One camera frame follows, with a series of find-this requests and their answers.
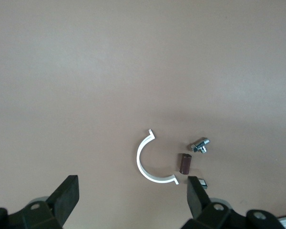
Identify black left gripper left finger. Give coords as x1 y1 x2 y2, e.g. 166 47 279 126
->
0 175 80 229

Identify brown table cover mat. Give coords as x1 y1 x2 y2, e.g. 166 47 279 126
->
0 0 286 229

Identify silver metal fitting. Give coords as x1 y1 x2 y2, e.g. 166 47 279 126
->
191 137 211 154

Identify white half-ring pipe clamp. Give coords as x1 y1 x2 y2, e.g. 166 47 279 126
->
136 129 180 186

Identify brown terminal block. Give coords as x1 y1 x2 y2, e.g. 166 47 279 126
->
177 153 192 176

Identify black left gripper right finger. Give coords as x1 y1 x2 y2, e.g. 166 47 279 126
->
183 176 284 229

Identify black square push button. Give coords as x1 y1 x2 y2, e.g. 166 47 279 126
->
197 177 208 189

